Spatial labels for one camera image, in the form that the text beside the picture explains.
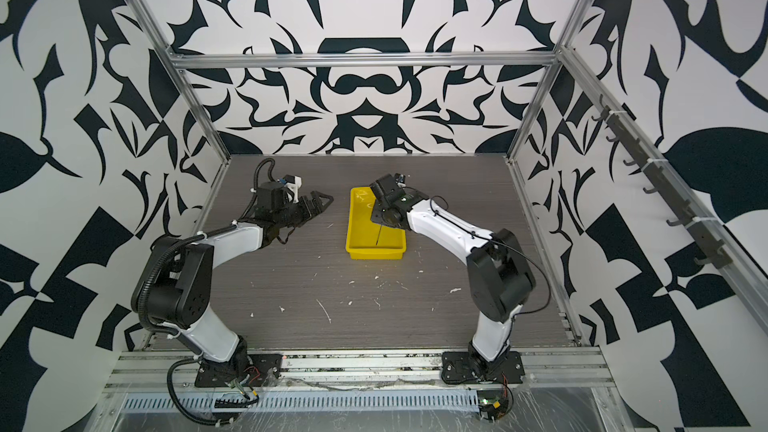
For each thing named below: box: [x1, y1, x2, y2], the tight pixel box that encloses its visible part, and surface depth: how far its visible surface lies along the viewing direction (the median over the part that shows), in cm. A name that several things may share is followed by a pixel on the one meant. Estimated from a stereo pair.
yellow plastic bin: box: [346, 186, 407, 260], surface depth 94 cm
